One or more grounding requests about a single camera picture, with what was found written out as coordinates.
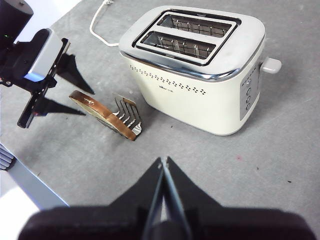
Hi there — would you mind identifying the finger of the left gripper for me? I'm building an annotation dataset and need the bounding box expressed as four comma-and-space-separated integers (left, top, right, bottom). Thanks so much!
56, 53, 96, 95
37, 96, 87, 117

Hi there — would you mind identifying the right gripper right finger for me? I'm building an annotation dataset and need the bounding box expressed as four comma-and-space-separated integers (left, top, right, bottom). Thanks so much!
164, 156, 317, 240

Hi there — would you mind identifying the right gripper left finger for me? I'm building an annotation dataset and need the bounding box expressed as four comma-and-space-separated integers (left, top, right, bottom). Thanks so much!
18, 156, 166, 240

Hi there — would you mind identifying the brown bread slice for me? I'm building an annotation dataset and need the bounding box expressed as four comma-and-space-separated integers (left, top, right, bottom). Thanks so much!
68, 90, 138, 142

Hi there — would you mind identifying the grey toaster lever knob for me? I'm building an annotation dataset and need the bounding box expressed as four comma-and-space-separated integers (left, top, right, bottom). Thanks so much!
261, 56, 283, 74

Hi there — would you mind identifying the steel toast rack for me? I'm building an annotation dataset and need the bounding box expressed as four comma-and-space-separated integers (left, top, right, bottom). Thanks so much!
96, 94, 144, 137

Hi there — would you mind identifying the cream two-slot toaster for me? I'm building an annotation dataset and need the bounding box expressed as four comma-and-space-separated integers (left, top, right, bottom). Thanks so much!
118, 5, 266, 137

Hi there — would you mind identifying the grey ribbed panel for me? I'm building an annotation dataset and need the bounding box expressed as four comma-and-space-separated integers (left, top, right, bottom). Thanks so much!
0, 142, 16, 172

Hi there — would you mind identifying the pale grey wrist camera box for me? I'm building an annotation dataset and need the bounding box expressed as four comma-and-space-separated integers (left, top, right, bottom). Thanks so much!
23, 29, 64, 83

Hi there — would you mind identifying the white power cable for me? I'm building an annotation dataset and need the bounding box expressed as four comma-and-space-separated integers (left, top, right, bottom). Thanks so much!
89, 0, 120, 48

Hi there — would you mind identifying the grey metal frame beam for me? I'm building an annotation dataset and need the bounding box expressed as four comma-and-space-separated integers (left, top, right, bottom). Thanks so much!
6, 157, 70, 210

